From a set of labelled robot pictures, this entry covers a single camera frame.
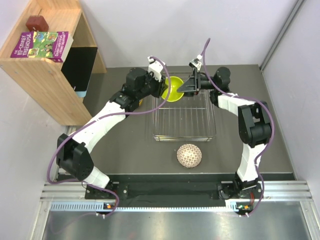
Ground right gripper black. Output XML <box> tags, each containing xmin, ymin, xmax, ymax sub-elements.
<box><xmin>175</xmin><ymin>68</ymin><xmax>218</xmax><ymax>98</ymax></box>

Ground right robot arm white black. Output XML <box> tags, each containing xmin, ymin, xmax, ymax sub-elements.
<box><xmin>177</xmin><ymin>67</ymin><xmax>272</xmax><ymax>200</ymax></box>

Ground purple treehouse book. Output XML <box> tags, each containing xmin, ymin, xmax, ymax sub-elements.
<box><xmin>10</xmin><ymin>31</ymin><xmax>74</xmax><ymax>63</ymax></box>

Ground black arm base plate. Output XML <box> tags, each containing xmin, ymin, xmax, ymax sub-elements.
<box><xmin>84</xmin><ymin>174</ymin><xmax>266</xmax><ymax>207</ymax></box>

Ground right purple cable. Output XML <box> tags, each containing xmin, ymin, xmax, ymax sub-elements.
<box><xmin>201</xmin><ymin>37</ymin><xmax>276</xmax><ymax>218</ymax></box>

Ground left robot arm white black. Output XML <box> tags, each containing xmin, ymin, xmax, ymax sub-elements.
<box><xmin>55</xmin><ymin>65</ymin><xmax>167</xmax><ymax>199</ymax></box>

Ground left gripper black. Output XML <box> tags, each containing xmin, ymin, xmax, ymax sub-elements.
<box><xmin>137</xmin><ymin>70</ymin><xmax>169</xmax><ymax>100</ymax></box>

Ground purple cable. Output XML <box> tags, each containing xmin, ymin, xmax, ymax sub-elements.
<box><xmin>45</xmin><ymin>56</ymin><xmax>172</xmax><ymax>217</ymax></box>
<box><xmin>201</xmin><ymin>37</ymin><xmax>276</xmax><ymax>218</ymax></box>

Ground patterned beige upturned bowl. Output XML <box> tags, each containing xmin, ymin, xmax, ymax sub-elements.
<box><xmin>177</xmin><ymin>143</ymin><xmax>202</xmax><ymax>168</ymax></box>

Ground metal wire dish rack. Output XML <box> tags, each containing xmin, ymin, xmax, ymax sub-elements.
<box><xmin>151</xmin><ymin>90</ymin><xmax>217</xmax><ymax>142</ymax></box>

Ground lime green bowl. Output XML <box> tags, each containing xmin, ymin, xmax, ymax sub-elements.
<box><xmin>161</xmin><ymin>76</ymin><xmax>184</xmax><ymax>103</ymax></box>

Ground aluminium rail frame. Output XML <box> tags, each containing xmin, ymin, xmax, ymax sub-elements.
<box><xmin>29</xmin><ymin>124</ymin><xmax>320</xmax><ymax>240</ymax></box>

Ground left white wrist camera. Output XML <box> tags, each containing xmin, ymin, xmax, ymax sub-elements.
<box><xmin>147</xmin><ymin>56</ymin><xmax>166</xmax><ymax>82</ymax></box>

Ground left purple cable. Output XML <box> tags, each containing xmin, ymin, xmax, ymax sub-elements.
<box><xmin>45</xmin><ymin>56</ymin><xmax>172</xmax><ymax>217</ymax></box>

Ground dark red block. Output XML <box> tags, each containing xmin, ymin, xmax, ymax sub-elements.
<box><xmin>25</xmin><ymin>15</ymin><xmax>49</xmax><ymax>32</ymax></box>

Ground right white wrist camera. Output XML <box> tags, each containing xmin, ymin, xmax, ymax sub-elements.
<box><xmin>189</xmin><ymin>54</ymin><xmax>203</xmax><ymax>72</ymax></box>

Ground wooden shelf unit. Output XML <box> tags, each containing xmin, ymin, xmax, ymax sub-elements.
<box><xmin>0</xmin><ymin>0</ymin><xmax>97</xmax><ymax>126</ymax></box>

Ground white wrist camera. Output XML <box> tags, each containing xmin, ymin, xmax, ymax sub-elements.
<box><xmin>147</xmin><ymin>56</ymin><xmax>166</xmax><ymax>82</ymax></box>
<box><xmin>189</xmin><ymin>54</ymin><xmax>203</xmax><ymax>72</ymax></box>

